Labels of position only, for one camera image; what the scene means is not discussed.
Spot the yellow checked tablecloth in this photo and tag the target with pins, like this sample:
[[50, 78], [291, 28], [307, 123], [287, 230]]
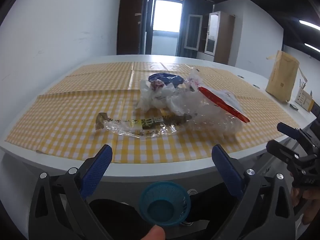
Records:
[[62, 105]]

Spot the cardboard pen holder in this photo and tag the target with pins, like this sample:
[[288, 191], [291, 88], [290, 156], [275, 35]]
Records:
[[303, 100]]

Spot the brown paper bag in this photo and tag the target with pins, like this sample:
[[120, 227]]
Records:
[[282, 77]]

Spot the red white plastic packet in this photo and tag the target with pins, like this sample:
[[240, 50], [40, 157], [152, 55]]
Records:
[[225, 100]]

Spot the clear bubble wrap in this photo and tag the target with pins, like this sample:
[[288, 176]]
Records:
[[210, 115]]

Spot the white plastic bag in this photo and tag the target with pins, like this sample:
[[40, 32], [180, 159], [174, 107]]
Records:
[[157, 100]]

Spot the person's left hand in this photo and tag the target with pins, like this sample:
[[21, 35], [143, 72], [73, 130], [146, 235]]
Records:
[[155, 233]]

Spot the dark brown wardrobe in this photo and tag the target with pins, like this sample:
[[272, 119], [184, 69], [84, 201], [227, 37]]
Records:
[[130, 22]]

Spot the glass door cabinet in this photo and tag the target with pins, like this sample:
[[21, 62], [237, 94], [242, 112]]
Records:
[[220, 37]]

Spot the white table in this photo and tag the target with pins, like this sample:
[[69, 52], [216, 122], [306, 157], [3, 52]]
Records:
[[160, 170]]

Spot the blue plastic mesh basket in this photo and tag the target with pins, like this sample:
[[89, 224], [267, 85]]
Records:
[[160, 205]]

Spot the small black object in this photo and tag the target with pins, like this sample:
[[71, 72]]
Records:
[[293, 107]]

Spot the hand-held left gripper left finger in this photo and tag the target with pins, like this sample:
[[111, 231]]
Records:
[[96, 172]]

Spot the blue paper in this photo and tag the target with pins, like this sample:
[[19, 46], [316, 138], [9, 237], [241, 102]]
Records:
[[166, 78]]

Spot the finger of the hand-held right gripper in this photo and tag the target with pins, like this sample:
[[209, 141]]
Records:
[[280, 151], [287, 130]]

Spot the person's right hand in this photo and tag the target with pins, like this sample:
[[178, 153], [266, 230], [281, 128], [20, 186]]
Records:
[[311, 202]]

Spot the glass balcony door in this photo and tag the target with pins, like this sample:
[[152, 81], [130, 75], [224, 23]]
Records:
[[166, 17]]

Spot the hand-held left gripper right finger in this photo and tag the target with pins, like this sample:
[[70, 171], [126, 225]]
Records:
[[226, 172]]

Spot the ceiling light strip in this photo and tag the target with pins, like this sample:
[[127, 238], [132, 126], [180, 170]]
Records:
[[312, 47], [310, 25]]

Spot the clear printed food wrapper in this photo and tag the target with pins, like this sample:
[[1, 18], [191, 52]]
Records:
[[140, 126]]

